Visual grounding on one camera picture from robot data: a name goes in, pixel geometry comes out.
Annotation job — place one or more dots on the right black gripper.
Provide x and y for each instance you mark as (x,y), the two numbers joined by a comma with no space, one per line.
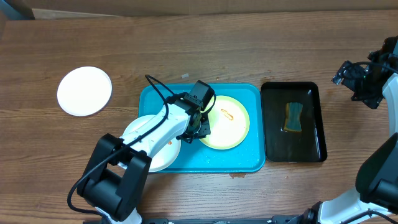
(347,77)

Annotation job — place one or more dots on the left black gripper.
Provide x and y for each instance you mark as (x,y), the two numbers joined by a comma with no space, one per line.
(205,130)

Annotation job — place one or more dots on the yellow-green plate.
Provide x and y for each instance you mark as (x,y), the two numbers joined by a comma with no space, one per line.
(229,123)

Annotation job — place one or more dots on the yellow green sponge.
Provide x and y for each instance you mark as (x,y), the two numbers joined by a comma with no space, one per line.
(293,111)

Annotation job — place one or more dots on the white plate with stain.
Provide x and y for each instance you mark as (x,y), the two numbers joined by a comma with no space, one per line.
(84,91)

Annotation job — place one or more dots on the white plate near arm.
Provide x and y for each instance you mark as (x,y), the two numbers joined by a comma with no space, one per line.
(166,156)

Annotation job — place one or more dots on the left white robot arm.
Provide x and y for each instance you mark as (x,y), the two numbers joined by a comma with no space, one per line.
(116,173)

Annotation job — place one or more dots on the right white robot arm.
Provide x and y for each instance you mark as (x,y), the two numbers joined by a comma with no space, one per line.
(375,190)

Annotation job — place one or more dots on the blue plastic tray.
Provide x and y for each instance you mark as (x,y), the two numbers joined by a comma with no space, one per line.
(248,156)

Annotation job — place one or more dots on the black water tray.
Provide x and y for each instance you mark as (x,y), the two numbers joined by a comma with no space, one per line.
(283,146)

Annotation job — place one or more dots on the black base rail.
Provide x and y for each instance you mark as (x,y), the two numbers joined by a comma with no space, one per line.
(278,219)

